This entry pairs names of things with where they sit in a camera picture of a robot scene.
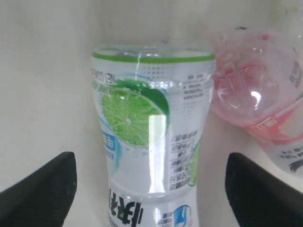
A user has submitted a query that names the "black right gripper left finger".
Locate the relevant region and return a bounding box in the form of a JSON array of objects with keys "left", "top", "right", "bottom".
[{"left": 0, "top": 152, "right": 77, "bottom": 227}]

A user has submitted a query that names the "pink peach soda bottle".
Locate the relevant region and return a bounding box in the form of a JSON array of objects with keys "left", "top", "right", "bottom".
[{"left": 212, "top": 28, "right": 303, "bottom": 177}]

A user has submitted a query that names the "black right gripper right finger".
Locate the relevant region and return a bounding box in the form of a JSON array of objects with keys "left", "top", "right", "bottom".
[{"left": 225, "top": 153, "right": 303, "bottom": 227}]

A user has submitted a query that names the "clear bottle lime label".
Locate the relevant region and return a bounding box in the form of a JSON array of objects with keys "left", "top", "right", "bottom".
[{"left": 91, "top": 43, "right": 215, "bottom": 227}]

